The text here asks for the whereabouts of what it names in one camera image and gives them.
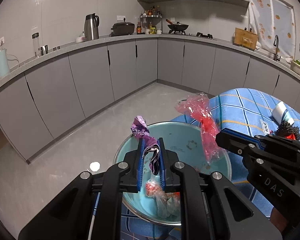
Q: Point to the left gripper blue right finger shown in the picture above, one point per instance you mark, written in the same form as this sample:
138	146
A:
162	169

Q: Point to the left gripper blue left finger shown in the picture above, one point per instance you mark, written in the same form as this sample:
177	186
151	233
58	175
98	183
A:
141	148

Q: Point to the purple wrapper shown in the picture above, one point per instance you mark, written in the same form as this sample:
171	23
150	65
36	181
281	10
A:
140	131

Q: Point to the black mesh net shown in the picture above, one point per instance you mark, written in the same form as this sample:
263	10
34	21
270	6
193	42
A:
285	129

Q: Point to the white blue paper cup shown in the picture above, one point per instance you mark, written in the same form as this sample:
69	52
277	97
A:
281	114

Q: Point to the pink transparent plastic bag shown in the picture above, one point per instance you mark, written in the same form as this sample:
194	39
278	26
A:
197	106

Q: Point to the red mesh net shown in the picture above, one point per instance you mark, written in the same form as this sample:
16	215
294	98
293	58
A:
290	137

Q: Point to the clear printed plastic bag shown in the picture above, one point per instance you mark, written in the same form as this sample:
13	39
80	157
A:
168	204

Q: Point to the black kitchen faucet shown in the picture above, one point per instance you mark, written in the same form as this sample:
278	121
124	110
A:
277	57

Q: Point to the person's right hand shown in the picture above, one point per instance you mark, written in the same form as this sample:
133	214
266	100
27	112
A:
280	222

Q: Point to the blue plaid tablecloth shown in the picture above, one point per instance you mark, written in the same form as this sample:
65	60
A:
245	110

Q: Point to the basin with green vegetables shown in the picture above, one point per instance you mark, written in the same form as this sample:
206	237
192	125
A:
295	67

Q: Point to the grey lower cabinets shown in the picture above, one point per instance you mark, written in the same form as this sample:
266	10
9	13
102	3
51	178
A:
46	97

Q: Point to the gas stove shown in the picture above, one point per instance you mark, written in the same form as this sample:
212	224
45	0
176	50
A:
198	34

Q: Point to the black wok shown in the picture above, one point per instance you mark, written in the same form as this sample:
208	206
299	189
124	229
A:
177	27

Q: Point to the spice rack with bottles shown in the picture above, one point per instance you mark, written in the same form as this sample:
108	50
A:
150	21

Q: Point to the black rice cooker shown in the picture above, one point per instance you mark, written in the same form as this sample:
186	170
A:
122	29

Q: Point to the wooden knife block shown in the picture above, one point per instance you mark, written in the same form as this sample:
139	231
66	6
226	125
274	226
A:
245	38

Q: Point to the small white cup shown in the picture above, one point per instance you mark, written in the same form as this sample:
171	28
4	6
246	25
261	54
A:
80	39

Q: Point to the stainless steel thermos jug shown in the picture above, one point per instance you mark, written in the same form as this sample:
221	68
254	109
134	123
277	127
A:
91	25

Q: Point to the pumpkin print window curtain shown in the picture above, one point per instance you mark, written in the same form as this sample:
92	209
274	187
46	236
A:
268	18

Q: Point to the light blue electric kettle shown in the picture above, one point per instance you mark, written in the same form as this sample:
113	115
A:
4	67

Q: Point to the glass bottle black lid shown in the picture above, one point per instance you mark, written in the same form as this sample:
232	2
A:
36	45

